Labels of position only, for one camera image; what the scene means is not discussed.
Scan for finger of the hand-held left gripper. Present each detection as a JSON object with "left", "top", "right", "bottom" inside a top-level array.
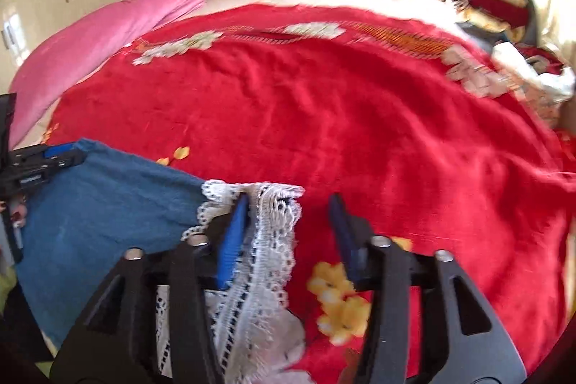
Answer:
[{"left": 11, "top": 143, "right": 87, "bottom": 174}]

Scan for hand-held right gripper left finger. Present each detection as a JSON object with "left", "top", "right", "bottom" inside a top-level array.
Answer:
[{"left": 49, "top": 193, "right": 250, "bottom": 384}]

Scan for yellow-green cloth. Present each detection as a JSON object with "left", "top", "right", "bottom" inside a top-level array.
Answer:
[{"left": 0, "top": 265, "right": 21, "bottom": 313}]

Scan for pink quilt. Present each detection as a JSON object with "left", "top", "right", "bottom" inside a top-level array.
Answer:
[{"left": 9, "top": 0, "right": 210, "bottom": 148}]

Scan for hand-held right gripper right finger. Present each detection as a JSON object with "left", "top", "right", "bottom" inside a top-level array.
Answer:
[{"left": 328, "top": 193, "right": 527, "bottom": 384}]

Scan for red floral blanket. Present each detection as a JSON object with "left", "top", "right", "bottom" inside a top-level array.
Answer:
[{"left": 45, "top": 4, "right": 576, "bottom": 376}]

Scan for blue pants with lace trim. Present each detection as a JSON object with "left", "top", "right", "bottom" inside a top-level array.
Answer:
[{"left": 15, "top": 138, "right": 307, "bottom": 384}]

